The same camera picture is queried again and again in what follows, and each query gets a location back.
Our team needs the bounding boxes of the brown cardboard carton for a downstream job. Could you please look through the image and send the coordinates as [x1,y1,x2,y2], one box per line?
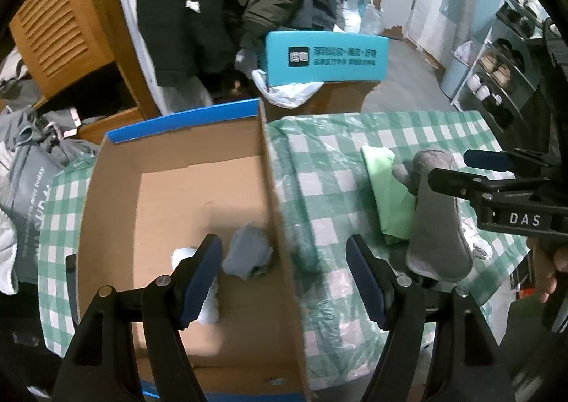
[262,80,382,123]

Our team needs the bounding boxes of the teal printed box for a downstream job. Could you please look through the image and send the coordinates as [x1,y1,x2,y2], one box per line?
[260,30,390,87]

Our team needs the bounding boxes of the long grey fuzzy sock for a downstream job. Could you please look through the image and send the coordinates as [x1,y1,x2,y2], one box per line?
[390,150,475,283]

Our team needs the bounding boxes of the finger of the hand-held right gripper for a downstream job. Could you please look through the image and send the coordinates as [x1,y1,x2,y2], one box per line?
[464,149,553,174]
[427,168,504,210]

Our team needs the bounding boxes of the person's right forearm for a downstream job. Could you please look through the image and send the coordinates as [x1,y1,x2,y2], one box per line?
[501,295,568,402]

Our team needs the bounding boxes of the wooden louvred cabinet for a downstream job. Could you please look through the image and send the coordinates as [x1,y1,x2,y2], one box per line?
[9,0,156,136]

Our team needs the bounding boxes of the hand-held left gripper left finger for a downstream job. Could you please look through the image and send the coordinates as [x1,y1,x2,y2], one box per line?
[51,233,223,402]

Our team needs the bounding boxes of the green checked tablecloth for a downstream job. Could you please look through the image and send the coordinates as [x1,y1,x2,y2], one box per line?
[38,111,533,389]

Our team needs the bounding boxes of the black hanging coat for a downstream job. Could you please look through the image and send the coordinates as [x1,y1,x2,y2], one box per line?
[135,0,249,87]

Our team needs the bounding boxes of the white door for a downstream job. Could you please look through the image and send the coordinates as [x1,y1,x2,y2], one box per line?
[406,0,471,52]

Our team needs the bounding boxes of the person's right hand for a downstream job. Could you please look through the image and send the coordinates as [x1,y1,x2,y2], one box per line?
[531,246,568,306]

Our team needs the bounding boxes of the grey clothes pile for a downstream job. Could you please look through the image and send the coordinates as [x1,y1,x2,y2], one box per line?
[0,104,100,156]

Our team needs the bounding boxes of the light blue bin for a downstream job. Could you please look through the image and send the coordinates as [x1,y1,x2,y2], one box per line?
[441,44,473,101]

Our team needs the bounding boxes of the white plastic bag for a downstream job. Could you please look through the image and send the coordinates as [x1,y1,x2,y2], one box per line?
[252,69,327,109]

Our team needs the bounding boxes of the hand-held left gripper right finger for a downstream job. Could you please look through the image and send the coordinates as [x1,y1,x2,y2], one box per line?
[345,234,520,402]

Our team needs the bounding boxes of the white crumpled cloth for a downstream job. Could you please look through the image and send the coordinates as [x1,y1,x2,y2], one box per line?
[171,246,221,326]

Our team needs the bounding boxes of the grey printed bag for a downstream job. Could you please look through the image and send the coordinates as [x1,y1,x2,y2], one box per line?
[0,140,89,287]

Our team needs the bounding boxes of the white fleece garment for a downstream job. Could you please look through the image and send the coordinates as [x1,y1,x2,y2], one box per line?
[0,207,19,296]

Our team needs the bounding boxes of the light green cloth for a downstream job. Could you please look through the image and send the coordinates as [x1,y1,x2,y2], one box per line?
[360,145,420,246]

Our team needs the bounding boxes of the grey crumpled sock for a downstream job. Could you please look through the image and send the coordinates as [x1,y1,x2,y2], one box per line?
[221,224,273,282]

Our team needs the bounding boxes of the cardboard box blue outside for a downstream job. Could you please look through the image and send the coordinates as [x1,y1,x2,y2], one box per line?
[75,98,320,402]

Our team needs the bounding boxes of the metal shoe rack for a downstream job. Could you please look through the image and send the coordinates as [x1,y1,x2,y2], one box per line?
[453,0,555,132]

